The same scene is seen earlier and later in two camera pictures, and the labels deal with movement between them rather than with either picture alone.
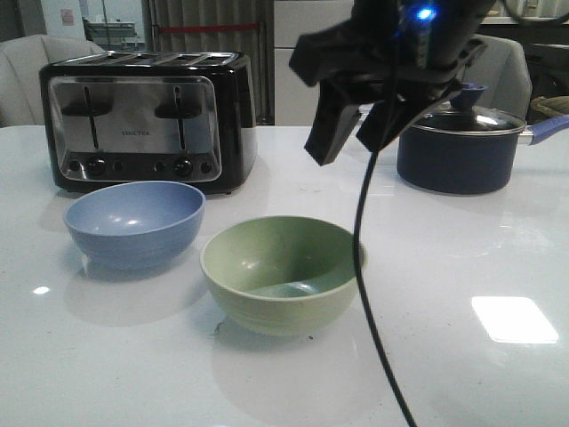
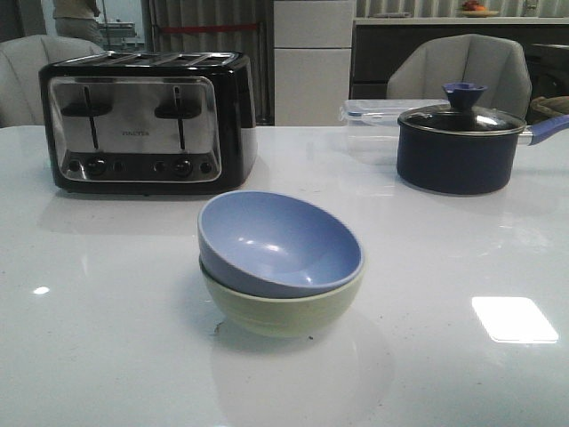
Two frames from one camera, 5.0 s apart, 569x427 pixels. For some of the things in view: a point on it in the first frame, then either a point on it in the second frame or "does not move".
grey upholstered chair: (501, 67) does not move
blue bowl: (133, 225) -> (276, 245)
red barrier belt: (205, 28) does not move
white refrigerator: (295, 101) does not move
